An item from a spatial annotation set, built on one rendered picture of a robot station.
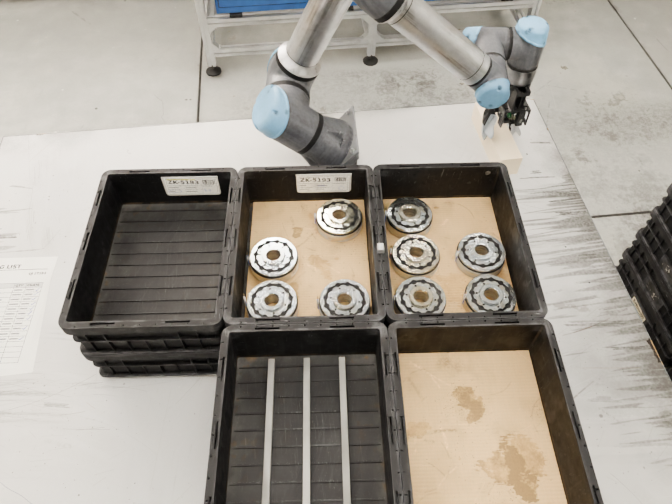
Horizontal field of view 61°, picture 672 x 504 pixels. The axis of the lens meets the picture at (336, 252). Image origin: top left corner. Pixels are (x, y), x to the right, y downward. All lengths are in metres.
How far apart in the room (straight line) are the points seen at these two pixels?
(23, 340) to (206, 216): 0.49
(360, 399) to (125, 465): 0.48
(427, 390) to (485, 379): 0.11
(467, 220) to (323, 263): 0.35
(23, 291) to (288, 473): 0.81
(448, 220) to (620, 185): 1.57
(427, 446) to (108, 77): 2.67
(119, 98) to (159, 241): 1.88
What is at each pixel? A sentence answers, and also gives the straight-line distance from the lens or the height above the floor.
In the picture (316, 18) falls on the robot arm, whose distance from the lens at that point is 1.37.
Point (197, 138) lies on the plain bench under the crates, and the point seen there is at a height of 0.70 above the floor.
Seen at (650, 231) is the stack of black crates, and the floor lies 0.41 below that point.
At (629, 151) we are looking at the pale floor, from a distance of 2.98.
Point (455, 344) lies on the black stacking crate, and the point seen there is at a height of 0.86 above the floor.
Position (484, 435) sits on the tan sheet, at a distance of 1.09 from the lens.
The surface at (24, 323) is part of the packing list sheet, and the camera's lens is 1.48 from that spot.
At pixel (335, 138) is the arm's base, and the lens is 1.46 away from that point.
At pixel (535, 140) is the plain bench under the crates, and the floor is 0.70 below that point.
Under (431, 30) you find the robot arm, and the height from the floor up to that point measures 1.18.
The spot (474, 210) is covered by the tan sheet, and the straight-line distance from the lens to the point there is 1.36.
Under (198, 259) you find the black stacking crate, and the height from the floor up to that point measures 0.83.
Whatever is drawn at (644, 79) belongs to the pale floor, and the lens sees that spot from 3.45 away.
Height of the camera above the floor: 1.83
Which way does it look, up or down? 54 degrees down
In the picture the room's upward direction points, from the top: straight up
